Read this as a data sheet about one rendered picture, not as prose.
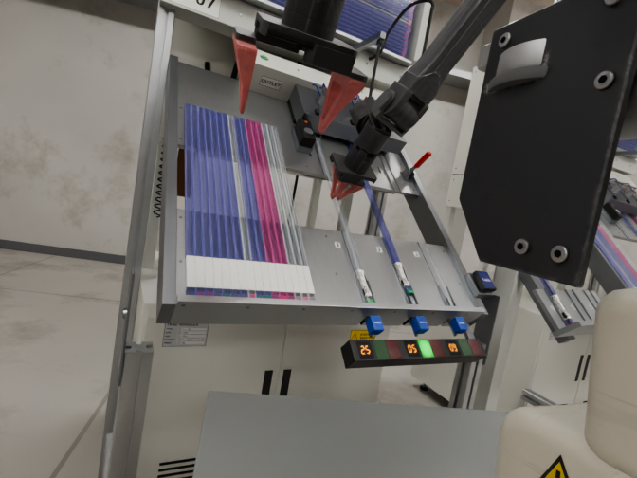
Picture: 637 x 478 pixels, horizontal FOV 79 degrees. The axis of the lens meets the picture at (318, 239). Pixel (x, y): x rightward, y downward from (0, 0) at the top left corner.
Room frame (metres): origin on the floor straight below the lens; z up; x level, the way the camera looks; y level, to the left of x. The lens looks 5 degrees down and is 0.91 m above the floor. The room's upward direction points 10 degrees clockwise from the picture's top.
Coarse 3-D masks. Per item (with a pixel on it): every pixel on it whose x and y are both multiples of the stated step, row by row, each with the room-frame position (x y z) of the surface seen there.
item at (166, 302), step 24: (168, 72) 0.99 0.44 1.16; (168, 96) 0.90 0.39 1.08; (168, 120) 0.83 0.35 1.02; (168, 144) 0.78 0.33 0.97; (168, 168) 0.74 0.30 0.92; (168, 192) 0.70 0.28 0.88; (168, 216) 0.66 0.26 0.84; (168, 240) 0.63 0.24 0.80; (168, 264) 0.60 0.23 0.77; (168, 288) 0.57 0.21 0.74; (168, 312) 0.57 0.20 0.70
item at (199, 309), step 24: (192, 312) 0.58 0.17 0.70; (216, 312) 0.60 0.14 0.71; (240, 312) 0.62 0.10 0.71; (264, 312) 0.64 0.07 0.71; (288, 312) 0.65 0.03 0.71; (312, 312) 0.67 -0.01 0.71; (336, 312) 0.69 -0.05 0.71; (360, 312) 0.72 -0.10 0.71; (384, 312) 0.74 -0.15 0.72; (408, 312) 0.77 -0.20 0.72; (432, 312) 0.79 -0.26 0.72; (456, 312) 0.82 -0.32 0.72; (480, 312) 0.85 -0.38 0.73
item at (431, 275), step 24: (312, 240) 0.80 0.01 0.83; (336, 240) 0.83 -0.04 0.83; (360, 240) 0.87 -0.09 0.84; (312, 264) 0.75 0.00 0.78; (336, 264) 0.78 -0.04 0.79; (384, 264) 0.85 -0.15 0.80; (408, 264) 0.88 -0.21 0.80; (432, 264) 0.93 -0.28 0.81; (336, 288) 0.73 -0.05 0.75; (360, 288) 0.75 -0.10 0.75; (384, 288) 0.79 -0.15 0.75; (432, 288) 0.86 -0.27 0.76; (456, 288) 0.90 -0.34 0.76
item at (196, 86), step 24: (192, 72) 1.02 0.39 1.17; (192, 96) 0.95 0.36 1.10; (216, 96) 1.00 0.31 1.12; (264, 96) 1.10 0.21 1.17; (264, 120) 1.02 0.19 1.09; (288, 120) 1.07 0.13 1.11; (288, 144) 1.00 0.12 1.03; (336, 144) 1.10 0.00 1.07; (288, 168) 0.93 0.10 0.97; (312, 168) 0.97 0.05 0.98; (384, 168) 1.13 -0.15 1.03; (384, 192) 1.14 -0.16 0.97; (408, 192) 1.10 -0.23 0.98
